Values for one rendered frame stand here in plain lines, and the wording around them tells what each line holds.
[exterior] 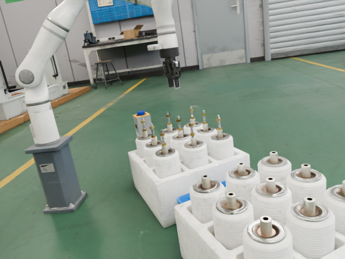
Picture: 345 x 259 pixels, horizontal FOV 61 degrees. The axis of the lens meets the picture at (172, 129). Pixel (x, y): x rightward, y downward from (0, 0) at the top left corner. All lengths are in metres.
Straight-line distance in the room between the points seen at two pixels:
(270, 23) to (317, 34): 0.89
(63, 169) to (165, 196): 0.48
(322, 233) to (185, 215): 0.34
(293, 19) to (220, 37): 1.35
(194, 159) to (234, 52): 5.06
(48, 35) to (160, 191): 0.71
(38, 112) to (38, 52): 0.24
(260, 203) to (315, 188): 0.15
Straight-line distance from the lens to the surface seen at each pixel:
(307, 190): 0.83
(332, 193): 0.78
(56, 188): 1.36
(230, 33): 6.05
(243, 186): 0.84
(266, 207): 0.76
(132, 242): 1.09
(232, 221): 0.69
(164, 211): 1.08
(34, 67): 1.25
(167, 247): 1.03
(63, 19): 1.24
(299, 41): 6.23
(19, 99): 3.77
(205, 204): 0.79
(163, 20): 1.13
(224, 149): 1.14
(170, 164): 1.05
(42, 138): 1.31
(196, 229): 0.78
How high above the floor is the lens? 0.64
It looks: 17 degrees down
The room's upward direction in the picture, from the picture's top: 8 degrees counter-clockwise
